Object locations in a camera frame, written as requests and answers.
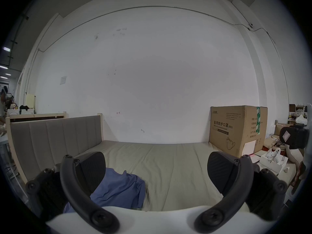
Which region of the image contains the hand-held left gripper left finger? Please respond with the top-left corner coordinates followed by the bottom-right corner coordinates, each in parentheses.
top-left (26, 151), bottom-right (120, 233)

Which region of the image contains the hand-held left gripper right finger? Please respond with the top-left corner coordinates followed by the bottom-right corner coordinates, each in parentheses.
top-left (194, 151), bottom-right (288, 233)

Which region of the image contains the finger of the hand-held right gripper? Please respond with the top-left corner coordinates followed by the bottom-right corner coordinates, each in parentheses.
top-left (279, 123), bottom-right (310, 150)

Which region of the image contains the person's right hand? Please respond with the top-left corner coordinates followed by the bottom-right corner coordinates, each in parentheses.
top-left (292, 160), bottom-right (307, 195)

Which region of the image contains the white open box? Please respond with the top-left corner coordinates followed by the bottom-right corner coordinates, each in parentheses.
top-left (259, 147), bottom-right (289, 175)

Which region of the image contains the blue shirt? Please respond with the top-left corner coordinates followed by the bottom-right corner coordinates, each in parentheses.
top-left (63, 167), bottom-right (147, 214)

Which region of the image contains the grey padded headboard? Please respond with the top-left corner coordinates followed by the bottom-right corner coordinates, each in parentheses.
top-left (5, 115), bottom-right (104, 185)

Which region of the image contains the brown cardboard carton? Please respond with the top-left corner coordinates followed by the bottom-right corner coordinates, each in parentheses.
top-left (209, 105), bottom-right (268, 158)

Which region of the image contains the bed with beige sheet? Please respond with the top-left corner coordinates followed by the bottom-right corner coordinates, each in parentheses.
top-left (73, 140), bottom-right (296, 212)

